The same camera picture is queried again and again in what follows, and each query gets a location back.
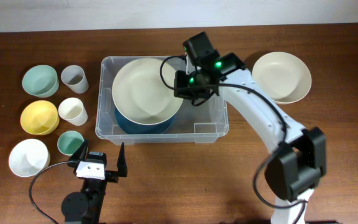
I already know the small green cup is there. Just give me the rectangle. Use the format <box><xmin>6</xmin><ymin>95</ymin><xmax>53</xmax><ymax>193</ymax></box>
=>
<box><xmin>57</xmin><ymin>131</ymin><xmax>84</xmax><ymax>156</ymax></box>

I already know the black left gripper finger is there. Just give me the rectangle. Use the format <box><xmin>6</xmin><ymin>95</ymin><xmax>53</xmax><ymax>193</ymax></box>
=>
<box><xmin>68</xmin><ymin>140</ymin><xmax>89</xmax><ymax>167</ymax></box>
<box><xmin>117</xmin><ymin>142</ymin><xmax>128</xmax><ymax>177</ymax></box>

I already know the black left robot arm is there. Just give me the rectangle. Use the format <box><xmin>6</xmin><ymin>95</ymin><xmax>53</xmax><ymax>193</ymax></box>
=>
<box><xmin>61</xmin><ymin>140</ymin><xmax>128</xmax><ymax>223</ymax></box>

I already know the beige plate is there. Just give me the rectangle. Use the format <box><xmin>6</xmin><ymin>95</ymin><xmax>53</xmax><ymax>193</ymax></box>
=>
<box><xmin>252</xmin><ymin>52</ymin><xmax>312</xmax><ymax>105</ymax></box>
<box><xmin>112</xmin><ymin>58</ymin><xmax>183</xmax><ymax>125</ymax></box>

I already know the green bowl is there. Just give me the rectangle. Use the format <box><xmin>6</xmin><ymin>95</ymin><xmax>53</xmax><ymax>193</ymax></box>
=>
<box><xmin>22</xmin><ymin>65</ymin><xmax>59</xmax><ymax>98</ymax></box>

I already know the yellow bowl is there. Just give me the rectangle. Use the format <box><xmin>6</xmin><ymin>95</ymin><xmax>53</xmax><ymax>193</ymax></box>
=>
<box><xmin>20</xmin><ymin>100</ymin><xmax>60</xmax><ymax>135</ymax></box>

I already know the black right camera cable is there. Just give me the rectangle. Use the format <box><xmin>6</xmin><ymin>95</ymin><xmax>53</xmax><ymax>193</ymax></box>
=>
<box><xmin>159</xmin><ymin>55</ymin><xmax>309</xmax><ymax>224</ymax></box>

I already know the black camera cable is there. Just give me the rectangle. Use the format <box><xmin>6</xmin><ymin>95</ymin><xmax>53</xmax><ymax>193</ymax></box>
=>
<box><xmin>29</xmin><ymin>161</ymin><xmax>74</xmax><ymax>224</ymax></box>
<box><xmin>159</xmin><ymin>55</ymin><xmax>309</xmax><ymax>224</ymax></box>

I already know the cream cup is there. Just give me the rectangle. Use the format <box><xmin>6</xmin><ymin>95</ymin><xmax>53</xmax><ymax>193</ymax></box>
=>
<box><xmin>58</xmin><ymin>98</ymin><xmax>88</xmax><ymax>126</ymax></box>

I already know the grey cup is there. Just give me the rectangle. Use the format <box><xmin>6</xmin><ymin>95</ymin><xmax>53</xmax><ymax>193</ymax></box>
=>
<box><xmin>61</xmin><ymin>65</ymin><xmax>89</xmax><ymax>94</ymax></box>

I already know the blue plate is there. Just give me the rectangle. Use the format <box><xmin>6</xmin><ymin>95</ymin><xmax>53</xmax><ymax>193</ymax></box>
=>
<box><xmin>114</xmin><ymin>109</ymin><xmax>175</xmax><ymax>134</ymax></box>

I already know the clear plastic storage container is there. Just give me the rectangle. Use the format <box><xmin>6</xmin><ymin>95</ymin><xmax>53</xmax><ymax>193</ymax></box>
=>
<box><xmin>95</xmin><ymin>56</ymin><xmax>229</xmax><ymax>145</ymax></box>

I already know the white bowl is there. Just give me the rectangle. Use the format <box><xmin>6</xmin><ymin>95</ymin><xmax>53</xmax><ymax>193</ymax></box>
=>
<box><xmin>9</xmin><ymin>139</ymin><xmax>50</xmax><ymax>177</ymax></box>

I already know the black left camera cable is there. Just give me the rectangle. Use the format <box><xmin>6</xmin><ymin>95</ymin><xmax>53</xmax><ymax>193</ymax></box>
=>
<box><xmin>29</xmin><ymin>161</ymin><xmax>74</xmax><ymax>224</ymax></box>

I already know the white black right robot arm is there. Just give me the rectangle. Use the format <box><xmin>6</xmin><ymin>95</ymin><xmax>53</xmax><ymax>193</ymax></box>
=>
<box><xmin>173</xmin><ymin>32</ymin><xmax>326</xmax><ymax>223</ymax></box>

